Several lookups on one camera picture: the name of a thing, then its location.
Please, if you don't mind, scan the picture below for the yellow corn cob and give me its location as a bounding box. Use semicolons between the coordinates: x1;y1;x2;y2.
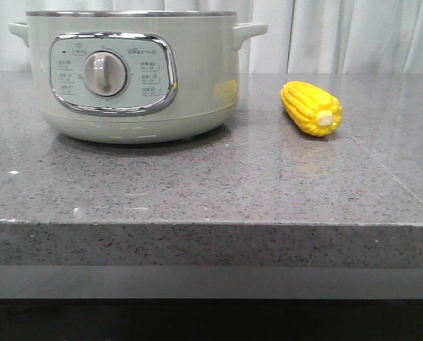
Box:
280;81;343;137

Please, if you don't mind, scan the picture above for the pale green electric pot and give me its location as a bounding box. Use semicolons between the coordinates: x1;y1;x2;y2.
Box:
9;11;268;144

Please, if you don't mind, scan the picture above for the white curtain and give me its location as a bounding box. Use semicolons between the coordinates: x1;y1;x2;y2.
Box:
0;1;423;74

